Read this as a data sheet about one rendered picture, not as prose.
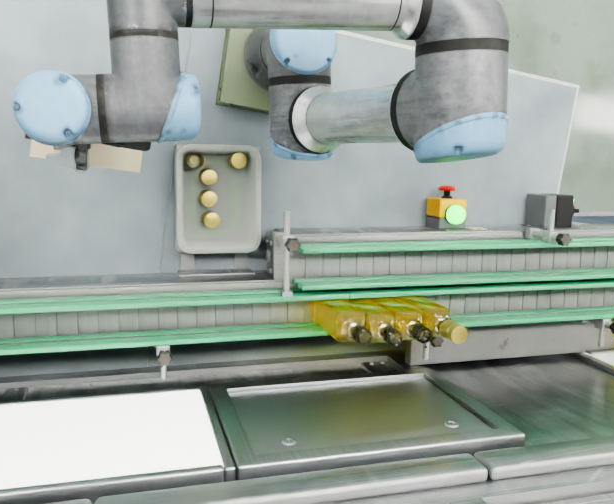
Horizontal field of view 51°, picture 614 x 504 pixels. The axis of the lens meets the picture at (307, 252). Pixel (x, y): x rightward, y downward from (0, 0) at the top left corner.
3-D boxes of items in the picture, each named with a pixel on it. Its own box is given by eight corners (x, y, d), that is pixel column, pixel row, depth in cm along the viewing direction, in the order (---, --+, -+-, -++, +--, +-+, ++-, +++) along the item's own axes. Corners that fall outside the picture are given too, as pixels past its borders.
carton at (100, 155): (44, 80, 101) (38, 74, 94) (148, 99, 106) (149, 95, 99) (36, 156, 102) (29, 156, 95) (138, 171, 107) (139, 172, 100)
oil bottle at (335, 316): (308, 318, 137) (340, 346, 117) (308, 292, 136) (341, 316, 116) (333, 316, 138) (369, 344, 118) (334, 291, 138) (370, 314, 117)
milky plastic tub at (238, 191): (174, 248, 140) (177, 254, 131) (173, 144, 136) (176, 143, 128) (253, 246, 144) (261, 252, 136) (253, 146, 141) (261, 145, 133)
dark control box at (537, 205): (523, 224, 163) (543, 228, 155) (525, 193, 162) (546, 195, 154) (551, 224, 165) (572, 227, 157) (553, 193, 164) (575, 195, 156)
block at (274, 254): (263, 274, 140) (270, 280, 133) (264, 231, 138) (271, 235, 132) (279, 273, 141) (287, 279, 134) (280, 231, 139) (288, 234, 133)
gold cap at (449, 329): (436, 334, 119) (447, 340, 115) (444, 316, 119) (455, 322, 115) (451, 340, 120) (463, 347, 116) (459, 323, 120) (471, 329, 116)
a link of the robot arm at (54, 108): (99, 144, 66) (10, 146, 64) (103, 145, 77) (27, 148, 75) (93, 65, 65) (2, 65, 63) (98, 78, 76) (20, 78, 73)
